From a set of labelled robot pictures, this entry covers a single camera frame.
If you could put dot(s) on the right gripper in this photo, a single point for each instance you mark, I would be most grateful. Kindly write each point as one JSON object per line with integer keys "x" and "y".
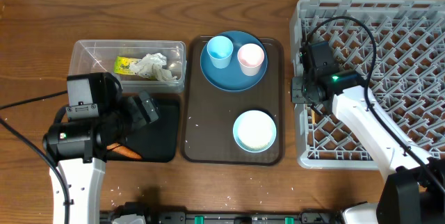
{"x": 297, "y": 94}

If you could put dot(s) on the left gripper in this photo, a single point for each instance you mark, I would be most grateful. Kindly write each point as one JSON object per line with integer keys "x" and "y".
{"x": 139, "y": 118}

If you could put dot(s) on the wooden chopstick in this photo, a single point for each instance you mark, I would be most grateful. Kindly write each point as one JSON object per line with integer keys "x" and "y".
{"x": 313, "y": 117}

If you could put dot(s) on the orange carrot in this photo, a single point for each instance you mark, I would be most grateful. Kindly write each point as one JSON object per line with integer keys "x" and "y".
{"x": 124, "y": 151}

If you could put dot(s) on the light blue bowl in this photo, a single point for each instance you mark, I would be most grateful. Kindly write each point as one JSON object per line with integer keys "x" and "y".
{"x": 254, "y": 131}

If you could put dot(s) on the foil snack wrapper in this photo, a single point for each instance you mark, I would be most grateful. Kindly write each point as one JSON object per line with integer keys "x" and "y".
{"x": 122, "y": 65}

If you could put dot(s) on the white tissue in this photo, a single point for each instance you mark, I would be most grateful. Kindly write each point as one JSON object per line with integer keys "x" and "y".
{"x": 151, "y": 67}

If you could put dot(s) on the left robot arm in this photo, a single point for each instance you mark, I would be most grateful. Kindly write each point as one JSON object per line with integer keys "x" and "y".
{"x": 77, "y": 199}

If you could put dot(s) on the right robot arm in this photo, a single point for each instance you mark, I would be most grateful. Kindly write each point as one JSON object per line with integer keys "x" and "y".
{"x": 414, "y": 180}

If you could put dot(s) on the grey dishwasher rack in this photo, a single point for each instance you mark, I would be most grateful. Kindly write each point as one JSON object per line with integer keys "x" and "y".
{"x": 400, "y": 43}

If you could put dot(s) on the black tray bin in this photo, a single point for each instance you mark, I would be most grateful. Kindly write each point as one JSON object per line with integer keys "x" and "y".
{"x": 157, "y": 141}

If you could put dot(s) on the pink cup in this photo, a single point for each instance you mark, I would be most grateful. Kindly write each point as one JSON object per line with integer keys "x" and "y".
{"x": 250, "y": 58}

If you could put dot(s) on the clear plastic bin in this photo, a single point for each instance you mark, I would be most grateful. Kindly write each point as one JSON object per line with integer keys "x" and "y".
{"x": 91, "y": 56}

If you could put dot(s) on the dark blue plate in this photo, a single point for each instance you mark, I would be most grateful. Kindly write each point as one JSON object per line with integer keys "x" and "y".
{"x": 231, "y": 78}

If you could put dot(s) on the light blue cup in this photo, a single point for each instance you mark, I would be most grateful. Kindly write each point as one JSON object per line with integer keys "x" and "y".
{"x": 220, "y": 49}

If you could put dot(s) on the brown serving tray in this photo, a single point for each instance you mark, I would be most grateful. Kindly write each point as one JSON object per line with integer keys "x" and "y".
{"x": 211, "y": 112}

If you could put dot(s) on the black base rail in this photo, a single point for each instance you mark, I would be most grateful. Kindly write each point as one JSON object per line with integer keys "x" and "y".
{"x": 136, "y": 212}

